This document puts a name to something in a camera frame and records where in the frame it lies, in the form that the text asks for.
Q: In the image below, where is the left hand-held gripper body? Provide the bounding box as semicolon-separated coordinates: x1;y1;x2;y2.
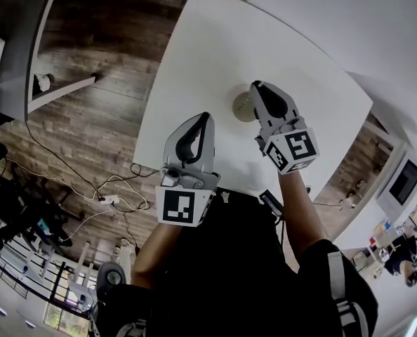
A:
154;166;220;229

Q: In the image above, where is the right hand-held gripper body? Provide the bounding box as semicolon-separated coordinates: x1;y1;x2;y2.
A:
253;116;321;176

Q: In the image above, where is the white cup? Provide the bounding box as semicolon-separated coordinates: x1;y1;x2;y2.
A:
232;90;262;124

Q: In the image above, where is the person's right forearm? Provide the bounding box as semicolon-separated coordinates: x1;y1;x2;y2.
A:
277;169;328;259

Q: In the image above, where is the person's left forearm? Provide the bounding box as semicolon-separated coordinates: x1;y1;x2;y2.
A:
131;221;182;290

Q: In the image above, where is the small black waist device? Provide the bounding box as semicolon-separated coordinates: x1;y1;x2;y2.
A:
258;189;285;220

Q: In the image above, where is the white power strip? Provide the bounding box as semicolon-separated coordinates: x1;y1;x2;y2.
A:
97;194;121;206

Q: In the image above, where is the person's white shoe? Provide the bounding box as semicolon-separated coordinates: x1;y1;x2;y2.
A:
114;237;136;272

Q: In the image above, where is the person's black clothing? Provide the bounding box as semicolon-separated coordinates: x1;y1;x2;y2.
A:
95;187;380;337

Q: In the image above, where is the white desk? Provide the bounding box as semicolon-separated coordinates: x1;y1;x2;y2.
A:
333;141;417;251

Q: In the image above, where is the grey device with dark screen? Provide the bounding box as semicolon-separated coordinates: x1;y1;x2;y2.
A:
376;152;417;216

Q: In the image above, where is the pale wooden stick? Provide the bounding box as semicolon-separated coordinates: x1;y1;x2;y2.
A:
69;242;91;284

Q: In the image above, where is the pale wooden holder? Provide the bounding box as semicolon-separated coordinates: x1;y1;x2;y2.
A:
374;218;395;239

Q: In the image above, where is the white metal rack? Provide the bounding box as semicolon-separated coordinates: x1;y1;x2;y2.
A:
0;223;99;317

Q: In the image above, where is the black office chair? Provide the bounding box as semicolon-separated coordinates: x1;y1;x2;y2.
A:
0;172;74;253

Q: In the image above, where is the grey table with white legs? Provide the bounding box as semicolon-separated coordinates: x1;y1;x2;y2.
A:
0;0;128;123

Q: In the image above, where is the looped black cable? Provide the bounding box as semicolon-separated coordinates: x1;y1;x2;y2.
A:
128;161;161;179

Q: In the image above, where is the looped white cable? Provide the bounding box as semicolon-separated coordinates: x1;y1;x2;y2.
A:
55;173;150;242

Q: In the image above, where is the long black floor cable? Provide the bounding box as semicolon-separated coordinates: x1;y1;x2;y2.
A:
25;118;101;200

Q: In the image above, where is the long white floor cable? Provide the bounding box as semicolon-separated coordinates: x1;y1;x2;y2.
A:
4;155;100;202

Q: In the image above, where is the grey shoulder strap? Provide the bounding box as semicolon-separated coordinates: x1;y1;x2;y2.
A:
118;319;149;337
326;250;370;337

